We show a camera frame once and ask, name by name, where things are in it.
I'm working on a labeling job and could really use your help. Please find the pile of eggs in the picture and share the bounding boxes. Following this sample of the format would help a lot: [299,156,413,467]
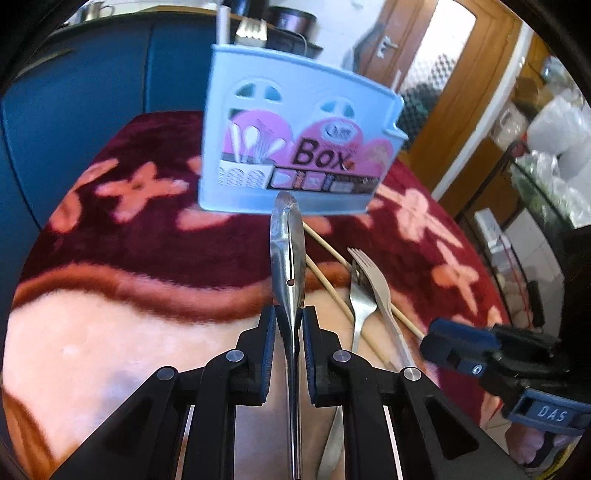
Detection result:
[496,272,532,333]

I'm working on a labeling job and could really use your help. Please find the light blue utensil holder box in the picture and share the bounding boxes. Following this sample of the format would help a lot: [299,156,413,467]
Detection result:
[198,44,409,215]

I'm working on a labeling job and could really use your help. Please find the dark rice cooker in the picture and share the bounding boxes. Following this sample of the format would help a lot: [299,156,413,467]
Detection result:
[267,6,318,31]

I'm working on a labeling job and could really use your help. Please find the red cable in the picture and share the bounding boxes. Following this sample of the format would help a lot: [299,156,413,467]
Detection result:
[503,240,532,315]

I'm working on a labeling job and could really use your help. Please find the silver fork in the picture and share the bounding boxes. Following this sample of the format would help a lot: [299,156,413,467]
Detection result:
[322,248,376,478]

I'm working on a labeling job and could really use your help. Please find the wooden door with glass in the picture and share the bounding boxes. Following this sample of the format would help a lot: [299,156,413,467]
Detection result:
[342,0,536,195]

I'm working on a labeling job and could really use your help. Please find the blue kitchen base cabinet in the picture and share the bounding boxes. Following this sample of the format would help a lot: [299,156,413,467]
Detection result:
[0,14,222,222]

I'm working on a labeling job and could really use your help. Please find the white power strip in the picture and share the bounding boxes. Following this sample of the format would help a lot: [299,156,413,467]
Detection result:
[473,209,513,259]

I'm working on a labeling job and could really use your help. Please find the fork with white handle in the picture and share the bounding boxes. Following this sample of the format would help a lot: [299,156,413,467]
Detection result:
[364,261,419,372]
[235,17,269,49]

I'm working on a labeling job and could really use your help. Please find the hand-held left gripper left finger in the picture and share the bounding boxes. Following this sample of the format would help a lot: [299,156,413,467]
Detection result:
[48,305,280,480]

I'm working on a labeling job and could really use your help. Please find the clear plastic bags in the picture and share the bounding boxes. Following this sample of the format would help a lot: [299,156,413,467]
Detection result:
[489,55,591,227]

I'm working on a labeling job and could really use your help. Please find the person's right hand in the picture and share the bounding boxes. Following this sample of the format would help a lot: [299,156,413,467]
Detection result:
[505,422,585,468]

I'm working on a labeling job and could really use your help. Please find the black wire rack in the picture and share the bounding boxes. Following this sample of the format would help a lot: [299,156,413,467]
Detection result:
[508,143,591,324]

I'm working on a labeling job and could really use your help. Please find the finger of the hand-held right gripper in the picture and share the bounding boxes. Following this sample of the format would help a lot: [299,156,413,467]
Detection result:
[421,335,490,377]
[429,318,561,356]

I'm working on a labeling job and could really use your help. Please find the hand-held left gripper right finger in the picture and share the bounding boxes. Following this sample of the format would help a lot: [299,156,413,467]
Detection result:
[300,305,532,480]

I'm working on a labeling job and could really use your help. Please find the silver table knife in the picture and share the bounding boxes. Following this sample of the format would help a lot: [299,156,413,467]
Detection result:
[269,191,306,480]

